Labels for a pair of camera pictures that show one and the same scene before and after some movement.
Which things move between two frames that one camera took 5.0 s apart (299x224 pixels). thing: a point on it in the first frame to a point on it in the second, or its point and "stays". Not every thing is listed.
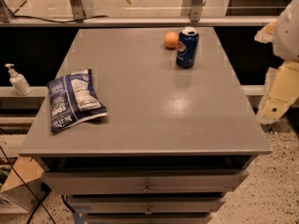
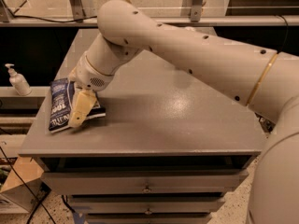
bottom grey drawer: [148, 217] stays
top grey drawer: [144, 182] stays
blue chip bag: [74, 98] stays
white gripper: [288, 32] to [88, 75]
